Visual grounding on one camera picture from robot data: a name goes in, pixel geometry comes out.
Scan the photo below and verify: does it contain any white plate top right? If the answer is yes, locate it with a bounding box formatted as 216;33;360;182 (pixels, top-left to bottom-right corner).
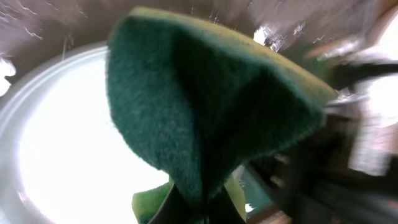
1;42;168;223

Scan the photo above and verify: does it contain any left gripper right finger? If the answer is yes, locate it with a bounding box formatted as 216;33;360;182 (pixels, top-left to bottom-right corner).
207;187;246;224

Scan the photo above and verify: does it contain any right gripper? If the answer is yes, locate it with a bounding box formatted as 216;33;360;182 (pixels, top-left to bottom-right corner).
248;62;397;224

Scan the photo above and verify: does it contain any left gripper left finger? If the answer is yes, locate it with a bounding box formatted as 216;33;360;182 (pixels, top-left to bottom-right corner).
148;184;192;224

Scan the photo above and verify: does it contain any green and yellow sponge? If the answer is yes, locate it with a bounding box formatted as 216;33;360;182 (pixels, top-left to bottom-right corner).
106;7;332;223

